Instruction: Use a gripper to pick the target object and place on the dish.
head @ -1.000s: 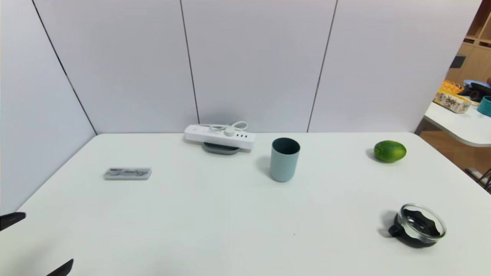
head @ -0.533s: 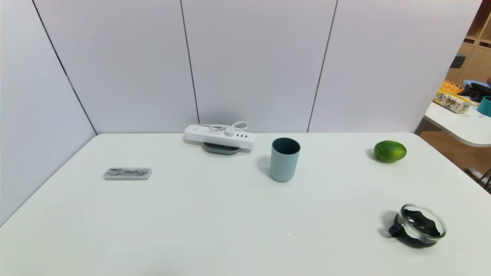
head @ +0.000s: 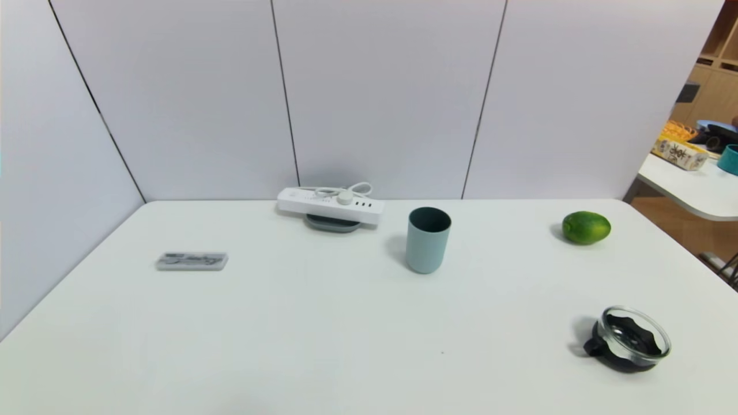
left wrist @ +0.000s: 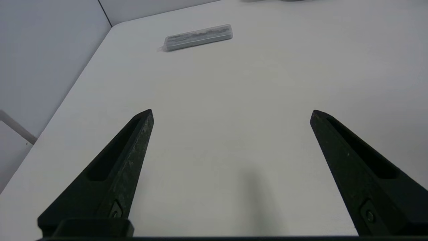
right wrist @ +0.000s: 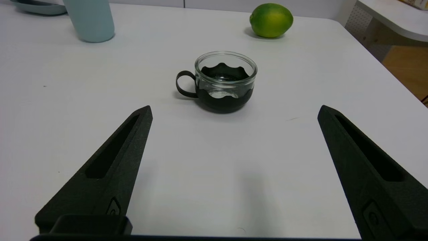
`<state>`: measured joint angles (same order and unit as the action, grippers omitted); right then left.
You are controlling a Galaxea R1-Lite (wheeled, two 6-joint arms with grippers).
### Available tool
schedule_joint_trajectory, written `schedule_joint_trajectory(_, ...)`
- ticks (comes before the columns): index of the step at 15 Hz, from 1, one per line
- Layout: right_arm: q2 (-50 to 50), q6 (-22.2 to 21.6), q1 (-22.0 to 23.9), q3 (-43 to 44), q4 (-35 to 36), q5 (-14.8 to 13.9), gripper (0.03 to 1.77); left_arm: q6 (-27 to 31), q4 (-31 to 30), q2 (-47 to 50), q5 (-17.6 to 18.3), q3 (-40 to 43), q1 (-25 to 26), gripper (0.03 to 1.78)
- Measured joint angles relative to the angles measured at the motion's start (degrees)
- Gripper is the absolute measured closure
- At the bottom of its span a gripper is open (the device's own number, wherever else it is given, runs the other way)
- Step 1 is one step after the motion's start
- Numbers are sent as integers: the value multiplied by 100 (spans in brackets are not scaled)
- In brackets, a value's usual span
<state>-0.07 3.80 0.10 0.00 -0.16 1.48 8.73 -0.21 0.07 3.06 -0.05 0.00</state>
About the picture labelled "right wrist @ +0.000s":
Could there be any light blue plastic cup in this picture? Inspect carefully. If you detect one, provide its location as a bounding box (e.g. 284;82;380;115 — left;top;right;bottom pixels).
63;0;115;43

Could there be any glass cup with black holder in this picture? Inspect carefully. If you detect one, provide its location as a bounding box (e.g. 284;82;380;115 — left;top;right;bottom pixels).
176;51;258;113

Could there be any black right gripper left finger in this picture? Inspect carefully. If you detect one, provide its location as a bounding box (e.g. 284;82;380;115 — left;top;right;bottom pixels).
34;105;153;235

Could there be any white side table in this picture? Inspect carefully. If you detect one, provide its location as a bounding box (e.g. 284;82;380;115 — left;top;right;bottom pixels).
338;0;428;62

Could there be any patterned cardboard box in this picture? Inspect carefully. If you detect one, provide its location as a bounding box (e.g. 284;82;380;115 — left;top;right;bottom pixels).
397;0;428;10

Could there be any grey square dish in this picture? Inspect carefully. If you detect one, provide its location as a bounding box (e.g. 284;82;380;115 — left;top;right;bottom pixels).
10;0;67;16

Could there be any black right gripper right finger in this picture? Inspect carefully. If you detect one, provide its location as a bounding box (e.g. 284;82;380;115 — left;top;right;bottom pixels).
317;105;428;241

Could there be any green lime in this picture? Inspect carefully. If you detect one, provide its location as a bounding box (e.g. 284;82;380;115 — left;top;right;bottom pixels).
249;3;294;38

